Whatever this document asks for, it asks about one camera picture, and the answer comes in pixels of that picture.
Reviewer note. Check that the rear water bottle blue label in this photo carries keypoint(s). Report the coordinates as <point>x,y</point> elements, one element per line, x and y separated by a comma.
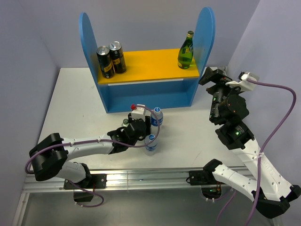
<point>156,120</point>

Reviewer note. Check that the water bottle blue label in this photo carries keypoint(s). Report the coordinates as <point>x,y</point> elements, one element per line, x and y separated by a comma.
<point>151,145</point>
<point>156,120</point>

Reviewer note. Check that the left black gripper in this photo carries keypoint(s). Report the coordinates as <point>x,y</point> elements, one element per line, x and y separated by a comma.
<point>147,131</point>

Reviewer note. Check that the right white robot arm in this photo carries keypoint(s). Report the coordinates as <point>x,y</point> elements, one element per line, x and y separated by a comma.
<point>269,191</point>

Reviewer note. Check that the front water bottle blue label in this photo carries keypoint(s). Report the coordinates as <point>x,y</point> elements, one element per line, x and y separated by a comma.
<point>151,145</point>

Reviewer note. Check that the clear Chang bottle rear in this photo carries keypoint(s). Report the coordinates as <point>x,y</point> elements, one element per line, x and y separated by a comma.
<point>125,122</point>

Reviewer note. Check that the front black gold can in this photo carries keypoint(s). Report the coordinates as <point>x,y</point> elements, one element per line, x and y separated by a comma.
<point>105,62</point>

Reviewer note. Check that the black gold can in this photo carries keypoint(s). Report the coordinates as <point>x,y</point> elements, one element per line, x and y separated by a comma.
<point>117,56</point>
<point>105,62</point>

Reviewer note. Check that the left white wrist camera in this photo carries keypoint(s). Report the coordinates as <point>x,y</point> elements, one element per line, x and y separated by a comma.
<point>138,112</point>

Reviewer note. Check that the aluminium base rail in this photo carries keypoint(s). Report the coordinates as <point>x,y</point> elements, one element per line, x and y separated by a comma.
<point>138,179</point>

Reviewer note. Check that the rear black gold can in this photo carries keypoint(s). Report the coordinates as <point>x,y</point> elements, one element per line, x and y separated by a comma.
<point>117,56</point>

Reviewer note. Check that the aluminium side rail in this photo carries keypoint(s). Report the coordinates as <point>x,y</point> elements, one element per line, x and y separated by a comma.
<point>223,68</point>

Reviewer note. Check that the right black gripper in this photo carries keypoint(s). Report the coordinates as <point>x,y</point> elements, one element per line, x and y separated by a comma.
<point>209,75</point>

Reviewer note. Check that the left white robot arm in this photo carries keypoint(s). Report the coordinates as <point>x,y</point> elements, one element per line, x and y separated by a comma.
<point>53,156</point>

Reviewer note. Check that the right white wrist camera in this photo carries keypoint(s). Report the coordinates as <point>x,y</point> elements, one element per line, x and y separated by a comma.
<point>243,83</point>

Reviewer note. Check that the blue and yellow shelf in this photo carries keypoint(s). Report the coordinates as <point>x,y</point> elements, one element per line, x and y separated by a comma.
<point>153,77</point>

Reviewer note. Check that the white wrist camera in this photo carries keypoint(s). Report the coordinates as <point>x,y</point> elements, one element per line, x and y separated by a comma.
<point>138,112</point>
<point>243,83</point>

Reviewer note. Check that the green Perrier bottle yellow label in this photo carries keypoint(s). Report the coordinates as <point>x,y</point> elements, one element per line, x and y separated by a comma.
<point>185,55</point>

